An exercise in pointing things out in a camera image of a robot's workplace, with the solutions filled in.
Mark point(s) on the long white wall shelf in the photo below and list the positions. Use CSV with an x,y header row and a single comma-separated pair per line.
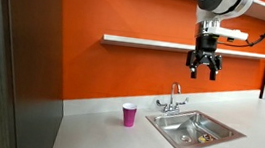
x,y
142,43

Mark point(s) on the pink plastic cup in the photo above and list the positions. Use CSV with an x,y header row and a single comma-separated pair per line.
x,y
129,115

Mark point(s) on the stainless steel sink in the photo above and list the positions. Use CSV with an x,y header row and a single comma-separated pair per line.
x,y
180,123

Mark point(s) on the chrome faucet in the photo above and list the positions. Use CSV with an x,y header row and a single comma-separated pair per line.
x,y
171,105

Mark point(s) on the dark wood cabinet panel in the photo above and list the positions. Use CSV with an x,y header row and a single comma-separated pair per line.
x,y
12,70

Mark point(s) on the round sink drain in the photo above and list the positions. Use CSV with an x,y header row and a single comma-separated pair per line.
x,y
185,138

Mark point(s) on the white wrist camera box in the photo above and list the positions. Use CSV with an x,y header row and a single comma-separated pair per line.
x,y
234,34

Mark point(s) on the yellow snack packet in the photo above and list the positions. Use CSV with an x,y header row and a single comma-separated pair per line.
x,y
205,138

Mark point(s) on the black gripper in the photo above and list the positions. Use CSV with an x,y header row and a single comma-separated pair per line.
x,y
206,47

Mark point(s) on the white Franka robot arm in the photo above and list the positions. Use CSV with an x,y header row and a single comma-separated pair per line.
x,y
221,3

